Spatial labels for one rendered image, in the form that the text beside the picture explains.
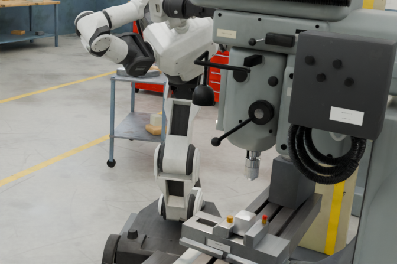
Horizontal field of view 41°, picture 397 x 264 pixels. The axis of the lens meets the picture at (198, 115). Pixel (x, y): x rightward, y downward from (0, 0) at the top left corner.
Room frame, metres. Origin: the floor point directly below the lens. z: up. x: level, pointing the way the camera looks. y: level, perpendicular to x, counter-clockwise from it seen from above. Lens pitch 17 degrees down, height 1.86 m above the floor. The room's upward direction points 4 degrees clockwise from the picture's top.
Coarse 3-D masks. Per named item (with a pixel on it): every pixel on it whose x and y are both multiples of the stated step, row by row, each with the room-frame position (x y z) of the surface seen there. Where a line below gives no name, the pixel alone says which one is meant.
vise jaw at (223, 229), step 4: (236, 212) 1.64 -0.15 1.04; (224, 220) 1.57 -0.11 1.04; (216, 224) 1.57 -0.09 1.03; (220, 224) 1.54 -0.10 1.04; (224, 224) 1.55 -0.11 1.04; (228, 224) 1.55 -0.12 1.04; (232, 224) 1.55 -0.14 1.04; (216, 228) 1.54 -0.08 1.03; (220, 228) 1.53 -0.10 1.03; (224, 228) 1.53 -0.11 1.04; (228, 228) 1.52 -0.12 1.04; (232, 228) 1.54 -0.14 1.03; (212, 232) 1.55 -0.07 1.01; (216, 232) 1.54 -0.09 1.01; (220, 232) 1.53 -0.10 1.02; (224, 232) 1.53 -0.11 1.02; (228, 232) 1.52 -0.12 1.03; (232, 232) 1.55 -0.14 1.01; (220, 236) 1.53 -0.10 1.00; (224, 236) 1.53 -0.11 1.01; (228, 236) 1.52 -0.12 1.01
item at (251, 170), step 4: (248, 164) 1.56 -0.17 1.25; (252, 164) 1.55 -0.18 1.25; (256, 164) 1.55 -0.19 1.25; (248, 168) 1.56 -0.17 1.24; (252, 168) 1.55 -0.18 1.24; (256, 168) 1.56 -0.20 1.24; (244, 172) 1.57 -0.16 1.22; (248, 172) 1.55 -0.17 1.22; (252, 172) 1.55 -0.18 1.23; (256, 172) 1.56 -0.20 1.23; (248, 176) 1.55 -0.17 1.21; (252, 176) 1.55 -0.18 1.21; (256, 176) 1.56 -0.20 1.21
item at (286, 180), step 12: (288, 156) 1.98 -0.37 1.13; (276, 168) 1.96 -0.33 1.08; (288, 168) 1.94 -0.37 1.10; (276, 180) 1.96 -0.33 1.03; (288, 180) 1.93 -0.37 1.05; (300, 180) 1.93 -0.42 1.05; (276, 192) 1.96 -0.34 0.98; (288, 192) 1.93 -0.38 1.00; (300, 192) 1.94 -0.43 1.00; (312, 192) 2.07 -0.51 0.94; (288, 204) 1.93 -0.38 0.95; (300, 204) 1.96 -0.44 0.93
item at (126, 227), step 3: (132, 213) 2.80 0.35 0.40; (135, 213) 2.81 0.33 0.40; (129, 216) 2.77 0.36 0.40; (132, 216) 2.77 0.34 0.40; (135, 216) 2.77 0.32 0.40; (129, 219) 2.73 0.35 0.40; (132, 219) 2.73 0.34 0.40; (126, 222) 2.69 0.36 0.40; (129, 222) 2.70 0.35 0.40; (132, 222) 2.70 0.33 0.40; (126, 225) 2.66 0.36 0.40; (129, 225) 2.66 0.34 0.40; (123, 228) 2.62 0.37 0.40; (126, 228) 2.63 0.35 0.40; (129, 228) 2.63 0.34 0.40; (123, 231) 2.59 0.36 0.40; (126, 231) 2.59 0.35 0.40; (120, 234) 2.55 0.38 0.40
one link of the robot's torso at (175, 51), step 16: (144, 16) 2.11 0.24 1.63; (144, 32) 2.07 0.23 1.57; (160, 32) 2.04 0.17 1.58; (176, 32) 2.04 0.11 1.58; (192, 32) 2.04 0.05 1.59; (208, 32) 2.06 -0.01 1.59; (160, 48) 2.00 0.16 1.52; (176, 48) 2.00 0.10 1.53; (192, 48) 2.03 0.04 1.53; (208, 48) 2.08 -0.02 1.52; (160, 64) 2.03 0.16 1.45; (176, 64) 2.02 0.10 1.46; (192, 64) 2.09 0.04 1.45; (176, 80) 2.16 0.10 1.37
